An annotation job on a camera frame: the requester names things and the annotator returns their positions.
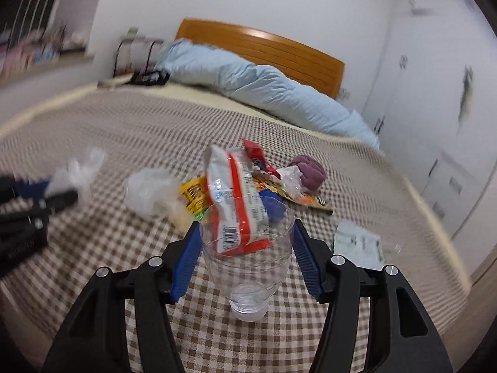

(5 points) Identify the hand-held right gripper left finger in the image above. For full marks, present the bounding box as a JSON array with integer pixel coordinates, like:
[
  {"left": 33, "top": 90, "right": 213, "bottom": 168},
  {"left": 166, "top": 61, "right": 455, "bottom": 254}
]
[{"left": 42, "top": 221, "right": 203, "bottom": 373}]

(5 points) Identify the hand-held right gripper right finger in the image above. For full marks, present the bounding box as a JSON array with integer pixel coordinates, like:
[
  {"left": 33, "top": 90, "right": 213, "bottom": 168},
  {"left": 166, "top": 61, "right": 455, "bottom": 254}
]
[{"left": 293, "top": 219, "right": 454, "bottom": 373}]

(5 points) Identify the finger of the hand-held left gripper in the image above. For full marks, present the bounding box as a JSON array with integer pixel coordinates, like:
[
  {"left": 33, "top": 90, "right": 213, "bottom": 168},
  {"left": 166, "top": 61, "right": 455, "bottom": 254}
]
[
  {"left": 37, "top": 188, "right": 79, "bottom": 216},
  {"left": 13, "top": 177, "right": 55, "bottom": 200}
]

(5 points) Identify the white plastic bag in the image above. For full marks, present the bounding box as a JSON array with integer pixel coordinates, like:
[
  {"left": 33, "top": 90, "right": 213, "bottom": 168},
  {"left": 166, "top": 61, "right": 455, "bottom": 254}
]
[
  {"left": 123, "top": 167, "right": 183, "bottom": 218},
  {"left": 50, "top": 148, "right": 107, "bottom": 203}
]

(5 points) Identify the white pouch with green print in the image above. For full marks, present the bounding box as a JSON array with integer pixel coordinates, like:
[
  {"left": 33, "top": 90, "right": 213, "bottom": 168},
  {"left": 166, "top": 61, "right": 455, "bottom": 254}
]
[{"left": 333, "top": 219, "right": 385, "bottom": 269}]

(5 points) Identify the orange snack packet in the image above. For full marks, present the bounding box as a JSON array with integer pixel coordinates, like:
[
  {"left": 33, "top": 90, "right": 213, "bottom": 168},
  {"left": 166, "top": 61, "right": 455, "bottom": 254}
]
[{"left": 252, "top": 173, "right": 335, "bottom": 212}]

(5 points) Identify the yellow snack bag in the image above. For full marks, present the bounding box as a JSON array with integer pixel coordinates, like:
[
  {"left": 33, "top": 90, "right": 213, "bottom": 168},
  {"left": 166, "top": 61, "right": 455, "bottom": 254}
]
[{"left": 167, "top": 176, "right": 212, "bottom": 230}]

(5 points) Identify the clear plastic bottle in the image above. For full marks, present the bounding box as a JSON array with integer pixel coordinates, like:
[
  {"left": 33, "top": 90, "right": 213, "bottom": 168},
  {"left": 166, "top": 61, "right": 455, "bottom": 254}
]
[{"left": 200, "top": 202, "right": 296, "bottom": 322}]

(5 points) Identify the blue round plastic lid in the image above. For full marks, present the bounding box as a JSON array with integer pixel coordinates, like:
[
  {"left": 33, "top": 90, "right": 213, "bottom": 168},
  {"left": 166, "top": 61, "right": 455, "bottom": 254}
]
[{"left": 259, "top": 190, "right": 288, "bottom": 226}]

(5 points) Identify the purple cloth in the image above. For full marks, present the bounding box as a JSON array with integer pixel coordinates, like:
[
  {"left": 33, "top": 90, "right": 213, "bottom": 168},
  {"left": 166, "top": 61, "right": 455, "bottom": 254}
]
[{"left": 290, "top": 154, "right": 327, "bottom": 193}]

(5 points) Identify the red and white snack bag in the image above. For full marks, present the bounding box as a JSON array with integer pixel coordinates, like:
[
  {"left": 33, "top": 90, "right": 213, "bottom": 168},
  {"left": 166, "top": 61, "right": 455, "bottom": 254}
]
[{"left": 204, "top": 145, "right": 272, "bottom": 259}]

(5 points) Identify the red wrapper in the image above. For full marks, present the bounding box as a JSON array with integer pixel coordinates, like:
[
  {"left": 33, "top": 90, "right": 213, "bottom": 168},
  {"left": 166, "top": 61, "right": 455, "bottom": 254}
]
[{"left": 241, "top": 139, "right": 278, "bottom": 175}]

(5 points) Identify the clear plastic wrapper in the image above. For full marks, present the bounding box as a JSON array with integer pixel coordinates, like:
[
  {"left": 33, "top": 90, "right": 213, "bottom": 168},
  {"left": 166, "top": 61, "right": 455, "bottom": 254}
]
[{"left": 277, "top": 166, "right": 303, "bottom": 199}]

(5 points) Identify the brown checked blanket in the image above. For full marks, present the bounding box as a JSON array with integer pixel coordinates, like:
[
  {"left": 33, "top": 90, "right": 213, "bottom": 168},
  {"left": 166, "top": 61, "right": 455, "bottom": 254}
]
[{"left": 0, "top": 85, "right": 472, "bottom": 373}]

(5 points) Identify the pile of small household items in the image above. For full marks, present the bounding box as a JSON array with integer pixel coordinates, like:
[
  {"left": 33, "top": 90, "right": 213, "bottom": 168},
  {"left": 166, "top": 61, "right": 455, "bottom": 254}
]
[{"left": 0, "top": 27, "right": 94, "bottom": 82}]

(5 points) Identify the cream bed sheet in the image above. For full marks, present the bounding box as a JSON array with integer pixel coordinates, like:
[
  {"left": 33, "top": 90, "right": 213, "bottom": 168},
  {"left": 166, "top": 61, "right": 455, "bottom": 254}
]
[{"left": 0, "top": 81, "right": 389, "bottom": 156}]

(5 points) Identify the light blue duvet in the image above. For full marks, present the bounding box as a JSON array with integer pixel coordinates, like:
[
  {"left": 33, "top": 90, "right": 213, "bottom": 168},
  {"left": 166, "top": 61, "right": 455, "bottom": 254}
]
[{"left": 157, "top": 39, "right": 381, "bottom": 150}]

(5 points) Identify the white wardrobe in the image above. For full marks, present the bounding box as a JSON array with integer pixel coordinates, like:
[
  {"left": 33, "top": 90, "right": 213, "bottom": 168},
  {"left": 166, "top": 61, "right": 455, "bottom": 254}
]
[{"left": 363, "top": 0, "right": 497, "bottom": 242}]

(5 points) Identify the black strap bag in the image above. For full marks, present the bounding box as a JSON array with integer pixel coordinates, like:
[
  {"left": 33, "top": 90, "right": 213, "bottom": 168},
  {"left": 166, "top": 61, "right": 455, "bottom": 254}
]
[{"left": 130, "top": 71, "right": 169, "bottom": 86}]

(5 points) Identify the black frame side table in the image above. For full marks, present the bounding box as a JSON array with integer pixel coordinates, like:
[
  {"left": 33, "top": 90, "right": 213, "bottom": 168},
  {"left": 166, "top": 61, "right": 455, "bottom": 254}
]
[{"left": 114, "top": 37, "right": 164, "bottom": 78}]

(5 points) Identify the wooden bed frame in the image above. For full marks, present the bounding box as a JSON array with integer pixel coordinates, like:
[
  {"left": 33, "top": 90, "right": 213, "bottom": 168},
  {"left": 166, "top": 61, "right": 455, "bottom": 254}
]
[{"left": 175, "top": 18, "right": 346, "bottom": 99}]

